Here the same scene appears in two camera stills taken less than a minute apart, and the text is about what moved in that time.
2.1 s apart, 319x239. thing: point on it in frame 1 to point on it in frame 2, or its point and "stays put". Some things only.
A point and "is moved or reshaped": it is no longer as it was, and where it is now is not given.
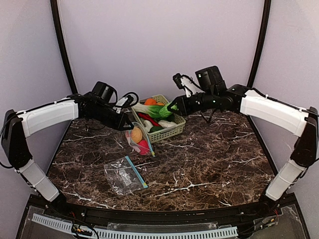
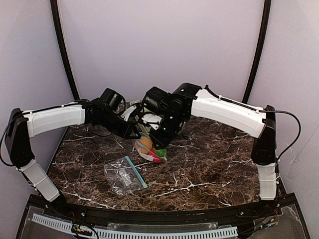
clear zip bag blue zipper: [139, 140] is moved or reshaped
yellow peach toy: [136, 135] is moved or reshaped
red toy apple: [144, 147] to [156, 159]
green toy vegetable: [165, 113] is moved or reshaped
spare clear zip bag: [123, 176] stays put
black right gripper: [181, 105] to [157, 139]
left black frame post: [62, 43] stays put
